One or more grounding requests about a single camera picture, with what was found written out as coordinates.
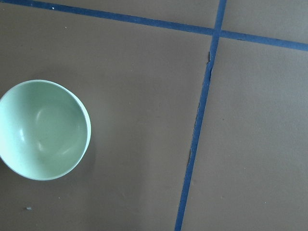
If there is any green bowl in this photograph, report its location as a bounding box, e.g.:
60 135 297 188
0 80 91 180

